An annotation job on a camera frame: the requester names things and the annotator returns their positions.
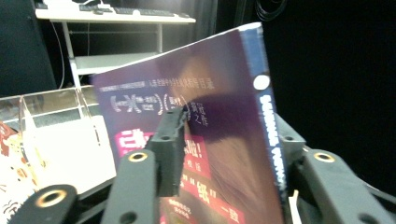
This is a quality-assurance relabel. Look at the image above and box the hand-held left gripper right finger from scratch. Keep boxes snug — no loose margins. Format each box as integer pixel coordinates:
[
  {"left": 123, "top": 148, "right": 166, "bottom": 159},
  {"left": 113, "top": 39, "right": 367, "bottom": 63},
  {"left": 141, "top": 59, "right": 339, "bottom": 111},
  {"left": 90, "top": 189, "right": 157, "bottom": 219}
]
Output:
[{"left": 274, "top": 113, "right": 307, "bottom": 189}]

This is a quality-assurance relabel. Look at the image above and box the black keyboard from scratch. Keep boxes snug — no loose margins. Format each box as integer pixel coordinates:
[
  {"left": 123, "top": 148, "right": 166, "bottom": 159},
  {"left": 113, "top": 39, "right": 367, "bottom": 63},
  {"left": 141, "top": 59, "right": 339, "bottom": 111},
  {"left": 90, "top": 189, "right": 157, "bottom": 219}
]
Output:
[{"left": 113, "top": 7, "right": 176, "bottom": 18}]

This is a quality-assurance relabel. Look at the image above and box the white metal stand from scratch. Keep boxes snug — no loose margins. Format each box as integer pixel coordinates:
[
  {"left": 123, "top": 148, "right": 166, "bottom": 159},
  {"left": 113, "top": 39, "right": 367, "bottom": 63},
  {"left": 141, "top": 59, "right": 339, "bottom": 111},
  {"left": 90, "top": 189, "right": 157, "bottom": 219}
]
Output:
[{"left": 35, "top": 0, "right": 197, "bottom": 91}]

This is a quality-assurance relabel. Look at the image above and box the clear acrylic book rack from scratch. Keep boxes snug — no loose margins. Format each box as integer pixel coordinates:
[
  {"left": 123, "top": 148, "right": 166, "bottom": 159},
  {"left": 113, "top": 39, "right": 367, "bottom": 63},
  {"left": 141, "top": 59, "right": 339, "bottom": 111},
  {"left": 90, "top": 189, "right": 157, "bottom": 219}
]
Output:
[{"left": 0, "top": 85, "right": 113, "bottom": 169}]

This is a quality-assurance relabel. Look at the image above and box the black coiled cable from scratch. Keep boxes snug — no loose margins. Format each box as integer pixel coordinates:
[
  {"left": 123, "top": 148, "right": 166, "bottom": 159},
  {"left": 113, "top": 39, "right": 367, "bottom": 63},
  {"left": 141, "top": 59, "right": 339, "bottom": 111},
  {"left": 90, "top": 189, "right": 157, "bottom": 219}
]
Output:
[{"left": 255, "top": 0, "right": 288, "bottom": 21}]

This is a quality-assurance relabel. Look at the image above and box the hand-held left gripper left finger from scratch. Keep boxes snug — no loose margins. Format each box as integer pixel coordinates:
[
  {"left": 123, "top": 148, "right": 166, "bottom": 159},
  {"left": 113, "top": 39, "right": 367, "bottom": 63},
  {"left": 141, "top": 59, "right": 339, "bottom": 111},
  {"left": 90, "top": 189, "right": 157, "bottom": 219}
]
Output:
[{"left": 145, "top": 106, "right": 190, "bottom": 198}]

